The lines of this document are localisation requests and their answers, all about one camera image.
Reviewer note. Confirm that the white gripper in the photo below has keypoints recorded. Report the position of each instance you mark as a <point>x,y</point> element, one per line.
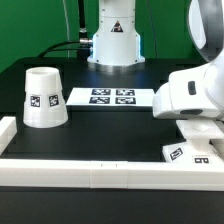
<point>192,93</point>

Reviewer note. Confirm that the white lamp base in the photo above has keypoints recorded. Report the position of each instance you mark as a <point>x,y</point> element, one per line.
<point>197,148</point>

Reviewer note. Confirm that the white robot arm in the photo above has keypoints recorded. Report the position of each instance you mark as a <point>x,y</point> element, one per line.
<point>116,44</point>

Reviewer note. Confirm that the white lamp hood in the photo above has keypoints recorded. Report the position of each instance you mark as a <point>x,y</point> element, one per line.
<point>44,105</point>

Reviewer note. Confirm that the white marker sheet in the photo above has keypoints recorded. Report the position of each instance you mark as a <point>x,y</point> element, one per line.
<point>110,97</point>

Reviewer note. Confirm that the white left fence wall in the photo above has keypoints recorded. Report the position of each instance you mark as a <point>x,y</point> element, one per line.
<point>8,130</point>

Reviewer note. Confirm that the white fence wall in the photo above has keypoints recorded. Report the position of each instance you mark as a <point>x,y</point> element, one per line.
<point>104,174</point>
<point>8,130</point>

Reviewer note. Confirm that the white front fence wall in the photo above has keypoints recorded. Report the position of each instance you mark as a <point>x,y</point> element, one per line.
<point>104,174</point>

